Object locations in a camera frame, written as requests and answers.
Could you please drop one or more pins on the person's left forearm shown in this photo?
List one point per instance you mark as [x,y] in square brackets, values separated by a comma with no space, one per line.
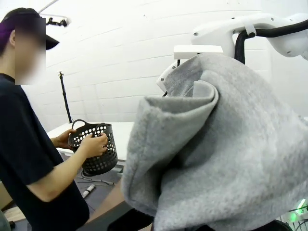
[53,142]

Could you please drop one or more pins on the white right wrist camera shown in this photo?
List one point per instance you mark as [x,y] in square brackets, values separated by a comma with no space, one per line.
[197,51]

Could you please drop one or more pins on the black baseball cap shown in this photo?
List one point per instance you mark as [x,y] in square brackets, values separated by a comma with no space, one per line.
[51,43]

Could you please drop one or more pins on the person in black t-shirt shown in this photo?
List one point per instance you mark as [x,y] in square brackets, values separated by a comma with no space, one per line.
[24,144]

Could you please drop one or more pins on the white and black tube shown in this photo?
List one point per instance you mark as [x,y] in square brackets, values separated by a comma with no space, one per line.
[88,190]

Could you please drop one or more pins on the brown cardboard sheet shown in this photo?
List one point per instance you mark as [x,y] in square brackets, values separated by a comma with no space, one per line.
[7,199]

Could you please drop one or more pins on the slim black tripod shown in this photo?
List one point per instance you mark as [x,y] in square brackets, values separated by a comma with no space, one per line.
[64,96]

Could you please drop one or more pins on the grey shorts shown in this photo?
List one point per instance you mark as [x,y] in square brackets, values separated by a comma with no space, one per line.
[228,156]

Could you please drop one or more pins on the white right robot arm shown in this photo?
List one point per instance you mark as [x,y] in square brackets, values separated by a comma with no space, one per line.
[216,33]

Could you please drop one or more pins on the person's right hand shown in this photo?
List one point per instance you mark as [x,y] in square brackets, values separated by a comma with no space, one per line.
[95,145]

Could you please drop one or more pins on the black perforated plastic basket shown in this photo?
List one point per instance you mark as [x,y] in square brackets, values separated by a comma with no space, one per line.
[106,158]

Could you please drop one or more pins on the person's right forearm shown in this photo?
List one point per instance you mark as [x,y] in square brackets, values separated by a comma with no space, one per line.
[62,178]

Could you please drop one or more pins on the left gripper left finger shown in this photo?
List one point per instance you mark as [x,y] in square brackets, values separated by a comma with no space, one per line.
[132,221]

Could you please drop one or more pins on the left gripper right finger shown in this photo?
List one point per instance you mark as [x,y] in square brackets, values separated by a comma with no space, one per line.
[296,223]

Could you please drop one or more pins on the person's left hand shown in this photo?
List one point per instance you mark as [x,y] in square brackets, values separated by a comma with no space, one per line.
[63,140]

